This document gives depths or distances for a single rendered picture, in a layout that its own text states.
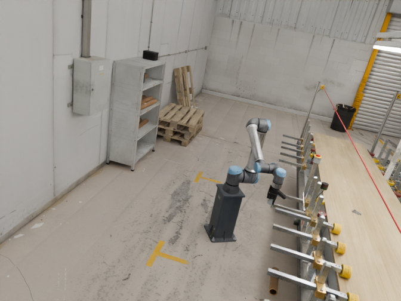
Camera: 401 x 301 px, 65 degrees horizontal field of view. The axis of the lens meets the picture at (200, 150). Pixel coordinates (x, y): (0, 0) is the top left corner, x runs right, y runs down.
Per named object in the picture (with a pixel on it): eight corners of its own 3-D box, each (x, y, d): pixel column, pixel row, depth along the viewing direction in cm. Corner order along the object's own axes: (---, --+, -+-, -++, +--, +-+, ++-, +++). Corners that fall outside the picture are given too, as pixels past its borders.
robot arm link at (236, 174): (224, 178, 348) (227, 163, 341) (238, 179, 352) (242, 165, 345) (227, 184, 334) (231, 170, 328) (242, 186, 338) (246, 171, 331)
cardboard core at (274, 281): (270, 286, 295) (272, 266, 322) (268, 293, 298) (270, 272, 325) (278, 289, 294) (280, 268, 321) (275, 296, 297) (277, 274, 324)
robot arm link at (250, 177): (238, 178, 352) (255, 115, 323) (253, 180, 355) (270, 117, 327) (242, 186, 338) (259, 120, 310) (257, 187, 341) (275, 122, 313)
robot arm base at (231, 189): (225, 194, 335) (227, 186, 332) (219, 185, 352) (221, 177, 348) (241, 194, 342) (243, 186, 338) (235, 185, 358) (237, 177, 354)
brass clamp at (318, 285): (313, 296, 181) (316, 290, 179) (312, 280, 193) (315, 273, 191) (324, 300, 180) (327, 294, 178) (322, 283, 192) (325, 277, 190)
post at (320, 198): (301, 244, 264) (319, 196, 246) (301, 241, 267) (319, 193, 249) (305, 245, 263) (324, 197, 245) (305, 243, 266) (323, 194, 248)
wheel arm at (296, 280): (266, 275, 189) (268, 270, 187) (267, 270, 192) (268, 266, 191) (352, 304, 179) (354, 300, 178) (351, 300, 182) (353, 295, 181)
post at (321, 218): (300, 267, 243) (320, 215, 224) (300, 264, 246) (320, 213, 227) (305, 269, 242) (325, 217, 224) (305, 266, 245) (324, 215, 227)
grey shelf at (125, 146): (105, 163, 476) (113, 60, 417) (131, 144, 558) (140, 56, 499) (133, 171, 470) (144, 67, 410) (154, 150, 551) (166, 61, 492)
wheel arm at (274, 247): (270, 249, 211) (271, 245, 210) (270, 246, 215) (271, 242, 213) (345, 275, 202) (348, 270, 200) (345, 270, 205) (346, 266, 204)
